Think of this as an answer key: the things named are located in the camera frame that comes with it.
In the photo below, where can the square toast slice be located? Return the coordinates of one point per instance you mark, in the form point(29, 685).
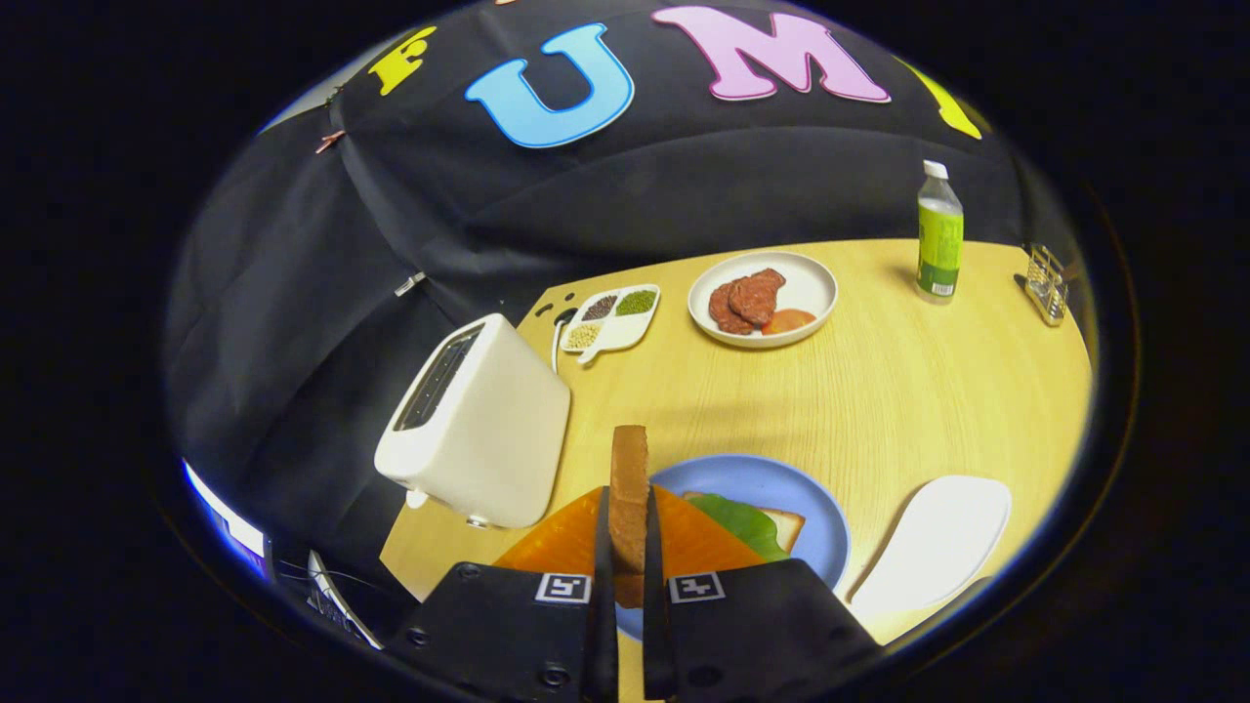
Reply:
point(789, 527)

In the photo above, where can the white divided bean dish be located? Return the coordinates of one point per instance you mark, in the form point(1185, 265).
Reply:
point(625, 327)

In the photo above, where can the white oval plate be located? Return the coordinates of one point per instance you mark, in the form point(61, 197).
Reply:
point(937, 537)

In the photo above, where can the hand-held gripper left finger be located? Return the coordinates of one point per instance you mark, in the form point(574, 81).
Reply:
point(604, 605)

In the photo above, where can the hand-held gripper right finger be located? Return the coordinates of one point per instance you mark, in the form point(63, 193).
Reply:
point(654, 625)

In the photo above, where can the red cloth clip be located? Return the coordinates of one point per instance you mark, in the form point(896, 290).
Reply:
point(329, 142)

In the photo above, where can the blue round plate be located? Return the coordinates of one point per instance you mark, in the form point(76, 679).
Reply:
point(742, 478)

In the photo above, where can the green lettuce leaf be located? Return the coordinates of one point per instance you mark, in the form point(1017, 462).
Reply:
point(742, 522)

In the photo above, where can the green label plastic bottle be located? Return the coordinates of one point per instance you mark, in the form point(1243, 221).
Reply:
point(939, 244)

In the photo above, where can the lit computer screen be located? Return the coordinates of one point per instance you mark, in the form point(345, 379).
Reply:
point(229, 522)

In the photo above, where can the white round plate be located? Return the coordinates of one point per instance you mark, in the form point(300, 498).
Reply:
point(806, 283)

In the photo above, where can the brown crust bread slice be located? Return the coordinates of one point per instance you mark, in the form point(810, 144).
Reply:
point(629, 498)

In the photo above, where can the white toaster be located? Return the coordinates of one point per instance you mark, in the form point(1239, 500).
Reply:
point(498, 439)

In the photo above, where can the black backdrop cloth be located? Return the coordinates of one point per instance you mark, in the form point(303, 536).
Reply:
point(439, 195)

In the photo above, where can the brown meat patty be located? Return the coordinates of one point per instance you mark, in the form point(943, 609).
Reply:
point(757, 296)
point(723, 312)

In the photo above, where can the red tomato slice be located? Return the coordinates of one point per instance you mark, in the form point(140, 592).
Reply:
point(789, 320)

